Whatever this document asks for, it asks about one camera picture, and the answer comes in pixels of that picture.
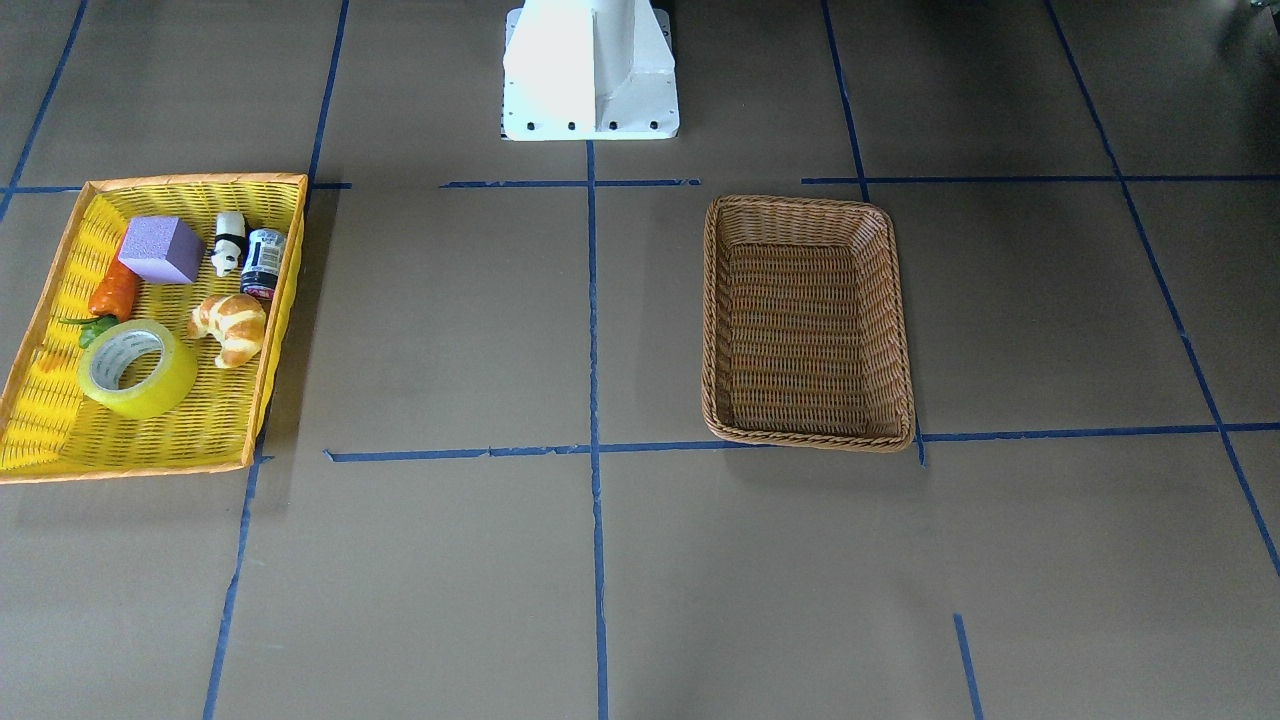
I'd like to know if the yellow tape roll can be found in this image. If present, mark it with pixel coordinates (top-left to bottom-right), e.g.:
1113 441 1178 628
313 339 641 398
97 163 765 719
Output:
77 319 197 420

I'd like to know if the brown wicker basket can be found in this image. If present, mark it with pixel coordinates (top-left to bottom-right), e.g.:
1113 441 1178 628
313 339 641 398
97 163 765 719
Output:
701 193 916 454

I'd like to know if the yellow plastic basket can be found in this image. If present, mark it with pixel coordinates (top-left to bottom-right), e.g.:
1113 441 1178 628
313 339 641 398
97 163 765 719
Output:
1 173 308 483

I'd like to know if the small black can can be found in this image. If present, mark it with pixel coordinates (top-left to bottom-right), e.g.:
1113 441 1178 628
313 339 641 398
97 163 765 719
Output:
239 228 287 301

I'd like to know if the toy croissant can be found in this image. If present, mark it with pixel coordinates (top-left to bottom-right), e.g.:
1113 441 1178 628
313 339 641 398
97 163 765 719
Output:
186 293 268 369

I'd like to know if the purple foam cube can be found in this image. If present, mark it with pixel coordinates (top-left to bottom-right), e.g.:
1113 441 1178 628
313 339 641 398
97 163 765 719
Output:
116 217 204 284

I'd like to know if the orange toy carrot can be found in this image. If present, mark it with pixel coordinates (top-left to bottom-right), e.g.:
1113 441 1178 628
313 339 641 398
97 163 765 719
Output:
59 246 141 350

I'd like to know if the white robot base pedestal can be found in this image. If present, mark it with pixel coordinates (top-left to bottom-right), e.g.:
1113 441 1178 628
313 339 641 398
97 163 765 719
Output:
500 1 681 142

